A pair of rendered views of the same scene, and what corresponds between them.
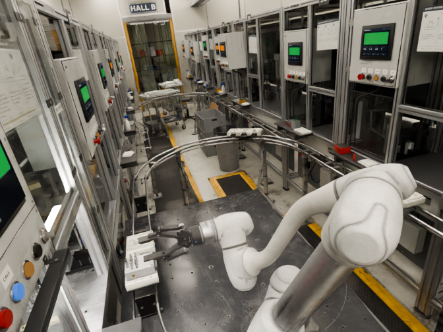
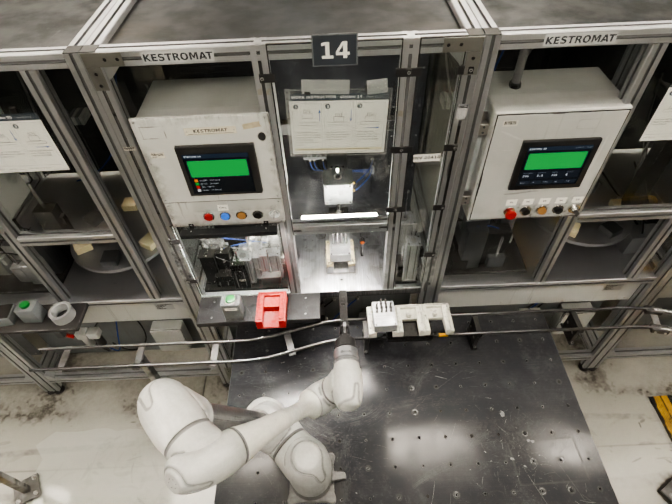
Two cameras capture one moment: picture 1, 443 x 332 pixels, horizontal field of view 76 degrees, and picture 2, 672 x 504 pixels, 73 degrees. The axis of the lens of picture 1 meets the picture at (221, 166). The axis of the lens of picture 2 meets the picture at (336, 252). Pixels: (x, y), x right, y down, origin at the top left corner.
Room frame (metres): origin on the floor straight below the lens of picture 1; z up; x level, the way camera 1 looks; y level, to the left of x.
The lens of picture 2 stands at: (1.08, -0.67, 2.56)
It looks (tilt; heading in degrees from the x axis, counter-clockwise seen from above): 49 degrees down; 104
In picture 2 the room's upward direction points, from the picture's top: 2 degrees counter-clockwise
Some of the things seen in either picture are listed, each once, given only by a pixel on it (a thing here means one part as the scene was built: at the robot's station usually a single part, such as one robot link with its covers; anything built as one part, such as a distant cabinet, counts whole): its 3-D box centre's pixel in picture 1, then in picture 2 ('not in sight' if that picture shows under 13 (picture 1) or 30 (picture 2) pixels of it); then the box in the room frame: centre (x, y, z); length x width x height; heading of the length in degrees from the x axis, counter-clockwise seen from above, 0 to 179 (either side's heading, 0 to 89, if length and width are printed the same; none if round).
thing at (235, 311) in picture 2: not in sight; (233, 305); (0.38, 0.31, 0.97); 0.08 x 0.08 x 0.12; 14
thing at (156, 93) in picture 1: (163, 110); not in sight; (6.43, 1.17, 0.48); 0.88 x 0.56 x 0.96; 122
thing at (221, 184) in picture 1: (236, 189); not in sight; (3.25, -0.16, 0.01); 1.00 x 0.55 x 0.01; 14
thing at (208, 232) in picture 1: (207, 232); (346, 356); (0.92, 0.09, 1.12); 0.09 x 0.06 x 0.09; 14
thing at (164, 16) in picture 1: (155, 64); not in sight; (9.09, 1.60, 1.31); 1.36 x 0.10 x 2.62; 104
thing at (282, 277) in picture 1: (289, 293); (306, 463); (0.83, -0.21, 0.85); 0.18 x 0.16 x 0.22; 146
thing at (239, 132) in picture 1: (244, 134); not in sight; (2.95, -0.29, 0.84); 0.37 x 0.14 x 0.10; 72
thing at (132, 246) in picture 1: (142, 260); (408, 323); (1.13, 0.45, 0.84); 0.36 x 0.14 x 0.10; 14
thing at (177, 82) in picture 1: (173, 98); not in sight; (7.77, 1.08, 0.48); 0.84 x 0.58 x 0.97; 22
